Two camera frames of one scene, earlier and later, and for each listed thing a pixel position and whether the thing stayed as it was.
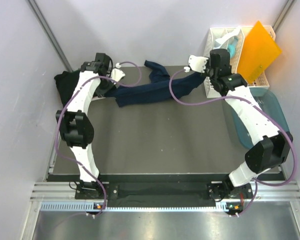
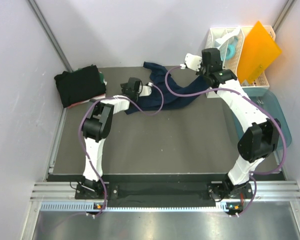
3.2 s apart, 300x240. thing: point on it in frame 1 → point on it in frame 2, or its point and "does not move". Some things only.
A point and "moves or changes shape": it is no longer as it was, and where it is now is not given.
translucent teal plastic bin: x=268 y=102 does not move
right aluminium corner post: x=288 y=4 does not move
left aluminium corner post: x=49 y=33 does not move
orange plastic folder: x=259 y=51 does not move
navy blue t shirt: x=161 y=84 moves or changes shape
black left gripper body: x=105 y=85 → x=123 y=86
